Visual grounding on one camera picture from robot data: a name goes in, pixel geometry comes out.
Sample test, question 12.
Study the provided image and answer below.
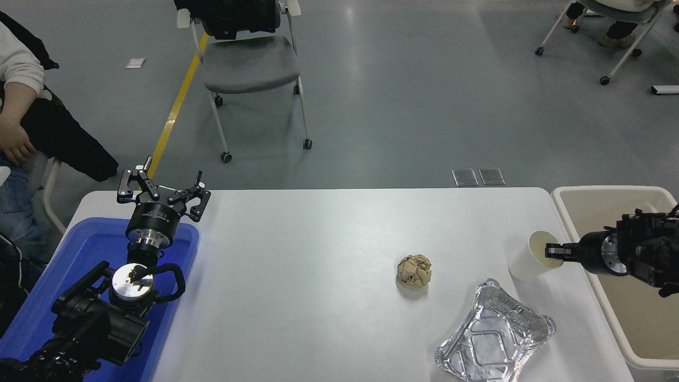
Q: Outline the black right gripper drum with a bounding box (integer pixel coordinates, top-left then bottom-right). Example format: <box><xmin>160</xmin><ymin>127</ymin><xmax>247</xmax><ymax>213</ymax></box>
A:
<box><xmin>576</xmin><ymin>231</ymin><xmax>611</xmax><ymax>275</ymax></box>

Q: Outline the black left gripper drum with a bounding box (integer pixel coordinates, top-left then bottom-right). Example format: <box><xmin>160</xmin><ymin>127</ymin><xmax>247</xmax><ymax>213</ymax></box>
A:
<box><xmin>126</xmin><ymin>201</ymin><xmax>185</xmax><ymax>240</ymax></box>

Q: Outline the white paper cup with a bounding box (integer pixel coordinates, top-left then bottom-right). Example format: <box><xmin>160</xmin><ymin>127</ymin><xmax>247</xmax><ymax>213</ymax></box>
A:
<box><xmin>508</xmin><ymin>231</ymin><xmax>564</xmax><ymax>282</ymax></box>

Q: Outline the person's hand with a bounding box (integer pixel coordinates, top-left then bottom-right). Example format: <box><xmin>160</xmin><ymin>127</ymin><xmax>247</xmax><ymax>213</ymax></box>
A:
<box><xmin>0</xmin><ymin>119</ymin><xmax>37</xmax><ymax>166</ymax></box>

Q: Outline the large pale plastic bin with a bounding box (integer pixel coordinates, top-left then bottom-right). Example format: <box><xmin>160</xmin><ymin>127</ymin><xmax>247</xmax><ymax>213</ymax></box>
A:
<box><xmin>552</xmin><ymin>185</ymin><xmax>679</xmax><ymax>370</ymax></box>

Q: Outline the black garment on lap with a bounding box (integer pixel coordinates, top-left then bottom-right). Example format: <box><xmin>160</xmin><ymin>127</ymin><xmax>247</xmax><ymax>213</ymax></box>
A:
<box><xmin>21</xmin><ymin>90</ymin><xmax>119</xmax><ymax>183</ymax></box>

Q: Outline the blue plastic tray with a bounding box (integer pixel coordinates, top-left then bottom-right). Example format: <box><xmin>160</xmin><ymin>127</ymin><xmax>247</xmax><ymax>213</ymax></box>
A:
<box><xmin>0</xmin><ymin>216</ymin><xmax>200</xmax><ymax>382</ymax></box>

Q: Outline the silver foil tray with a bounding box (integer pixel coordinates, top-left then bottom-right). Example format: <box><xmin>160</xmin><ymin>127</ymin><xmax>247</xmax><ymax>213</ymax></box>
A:
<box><xmin>434</xmin><ymin>279</ymin><xmax>556</xmax><ymax>382</ymax></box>

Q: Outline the crumpled tan paper ball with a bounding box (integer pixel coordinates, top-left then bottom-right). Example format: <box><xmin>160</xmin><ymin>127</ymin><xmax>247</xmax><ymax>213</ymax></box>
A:
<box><xmin>396</xmin><ymin>254</ymin><xmax>432</xmax><ymax>290</ymax></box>

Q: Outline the black bag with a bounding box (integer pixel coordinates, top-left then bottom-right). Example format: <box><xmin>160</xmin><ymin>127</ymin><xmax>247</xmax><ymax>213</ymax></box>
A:
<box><xmin>0</xmin><ymin>232</ymin><xmax>33</xmax><ymax>337</ymax></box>

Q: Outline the seated person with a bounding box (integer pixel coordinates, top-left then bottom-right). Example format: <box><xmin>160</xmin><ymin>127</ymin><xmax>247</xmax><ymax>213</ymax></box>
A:
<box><xmin>0</xmin><ymin>20</ymin><xmax>49</xmax><ymax>276</ymax></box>

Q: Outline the black jacket on chair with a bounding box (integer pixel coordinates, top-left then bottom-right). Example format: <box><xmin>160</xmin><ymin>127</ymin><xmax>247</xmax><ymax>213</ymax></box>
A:
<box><xmin>173</xmin><ymin>0</ymin><xmax>281</xmax><ymax>40</ymax></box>

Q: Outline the person in dark trousers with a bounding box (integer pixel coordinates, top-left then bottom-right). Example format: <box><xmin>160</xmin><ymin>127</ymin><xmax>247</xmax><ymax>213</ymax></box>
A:
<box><xmin>557</xmin><ymin>0</ymin><xmax>637</xmax><ymax>49</ymax></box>

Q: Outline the white chair frame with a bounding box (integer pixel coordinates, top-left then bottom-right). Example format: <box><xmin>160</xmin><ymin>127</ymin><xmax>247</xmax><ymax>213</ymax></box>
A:
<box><xmin>41</xmin><ymin>158</ymin><xmax>68</xmax><ymax>237</ymax></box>

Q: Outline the grey seat white-frame chair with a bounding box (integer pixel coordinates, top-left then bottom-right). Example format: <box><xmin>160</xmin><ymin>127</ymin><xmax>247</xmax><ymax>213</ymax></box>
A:
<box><xmin>176</xmin><ymin>0</ymin><xmax>313</xmax><ymax>163</ymax></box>

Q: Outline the black shoulder strap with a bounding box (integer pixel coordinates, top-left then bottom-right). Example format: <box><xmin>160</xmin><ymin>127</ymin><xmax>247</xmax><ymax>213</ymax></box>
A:
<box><xmin>0</xmin><ymin>11</ymin><xmax>60</xmax><ymax>71</ymax></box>

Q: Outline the white-frame wheeled chair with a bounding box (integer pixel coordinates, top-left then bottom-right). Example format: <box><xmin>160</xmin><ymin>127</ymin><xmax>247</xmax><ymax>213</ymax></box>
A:
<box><xmin>535</xmin><ymin>0</ymin><xmax>679</xmax><ymax>86</ymax></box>

